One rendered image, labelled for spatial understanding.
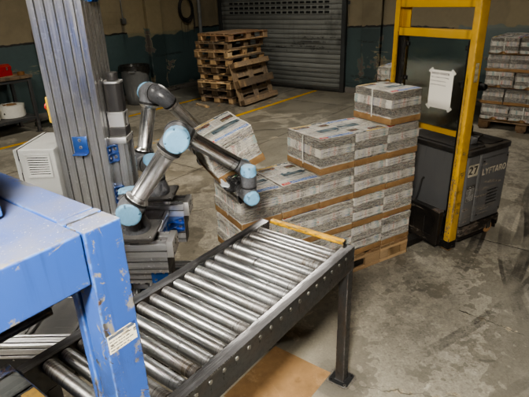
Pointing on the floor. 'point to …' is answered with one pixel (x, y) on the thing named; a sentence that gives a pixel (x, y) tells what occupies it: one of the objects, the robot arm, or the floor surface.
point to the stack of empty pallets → (222, 45)
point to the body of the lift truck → (486, 165)
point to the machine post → (108, 309)
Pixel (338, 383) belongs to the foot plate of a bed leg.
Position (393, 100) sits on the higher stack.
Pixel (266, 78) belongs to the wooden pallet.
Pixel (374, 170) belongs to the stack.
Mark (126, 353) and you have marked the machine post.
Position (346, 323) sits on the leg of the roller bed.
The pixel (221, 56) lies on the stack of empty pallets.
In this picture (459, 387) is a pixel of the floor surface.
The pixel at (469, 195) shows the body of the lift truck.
